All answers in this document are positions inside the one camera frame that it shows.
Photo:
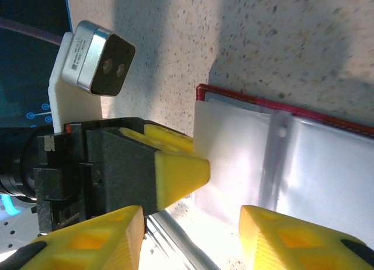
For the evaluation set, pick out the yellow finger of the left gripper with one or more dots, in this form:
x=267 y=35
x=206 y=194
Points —
x=166 y=140
x=175 y=179

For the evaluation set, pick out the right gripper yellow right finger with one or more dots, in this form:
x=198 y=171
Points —
x=292 y=243

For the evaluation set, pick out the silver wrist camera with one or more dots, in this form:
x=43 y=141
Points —
x=87 y=56

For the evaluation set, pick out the red leather card holder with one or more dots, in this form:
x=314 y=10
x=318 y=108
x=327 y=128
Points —
x=321 y=176

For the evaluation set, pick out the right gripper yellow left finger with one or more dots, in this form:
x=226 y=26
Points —
x=93 y=243

